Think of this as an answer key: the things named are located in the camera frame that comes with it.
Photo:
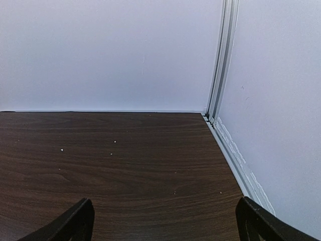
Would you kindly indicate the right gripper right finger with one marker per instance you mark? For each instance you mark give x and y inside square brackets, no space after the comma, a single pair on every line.
[256,223]

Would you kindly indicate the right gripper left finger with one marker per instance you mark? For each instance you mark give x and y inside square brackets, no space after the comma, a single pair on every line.
[74,224]

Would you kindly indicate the right aluminium frame post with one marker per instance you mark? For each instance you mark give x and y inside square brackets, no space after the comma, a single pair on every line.
[223,57]

